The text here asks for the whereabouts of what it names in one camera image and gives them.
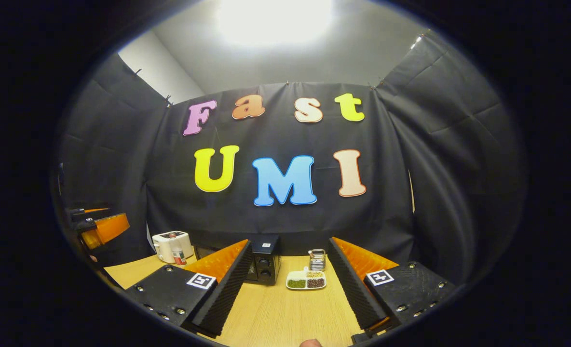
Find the white divided dish with beans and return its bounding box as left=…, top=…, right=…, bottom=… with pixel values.
left=286, top=267, right=327, bottom=290

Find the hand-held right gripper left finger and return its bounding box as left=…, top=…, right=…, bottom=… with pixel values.
left=122, top=239, right=252, bottom=338

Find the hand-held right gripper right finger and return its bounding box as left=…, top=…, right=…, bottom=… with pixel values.
left=327, top=237, right=457, bottom=338

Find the glass jar with metal frame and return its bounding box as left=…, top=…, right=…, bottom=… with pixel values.
left=308, top=249, right=327, bottom=272

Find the black electric oven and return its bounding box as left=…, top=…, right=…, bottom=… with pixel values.
left=192, top=235, right=282, bottom=286

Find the black backdrop cloth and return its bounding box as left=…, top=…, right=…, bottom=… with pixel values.
left=54, top=31, right=527, bottom=290

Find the white toaster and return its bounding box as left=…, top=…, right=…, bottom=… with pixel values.
left=152, top=230, right=194, bottom=264

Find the clear plastic bottle red label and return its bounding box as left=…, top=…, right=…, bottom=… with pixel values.
left=170, top=232, right=188, bottom=266

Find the large ceiling light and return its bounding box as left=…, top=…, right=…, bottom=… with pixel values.
left=216, top=0, right=334, bottom=46

